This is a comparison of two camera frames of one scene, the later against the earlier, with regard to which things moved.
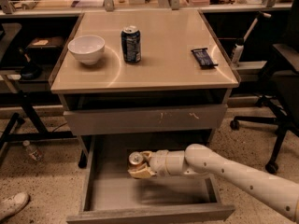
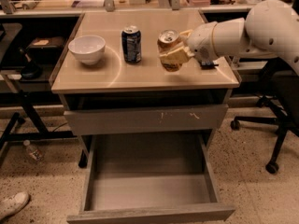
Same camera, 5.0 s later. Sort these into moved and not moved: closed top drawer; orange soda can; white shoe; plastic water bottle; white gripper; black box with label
Moved: white gripper; orange soda can
Not moved: white shoe; closed top drawer; black box with label; plastic water bottle
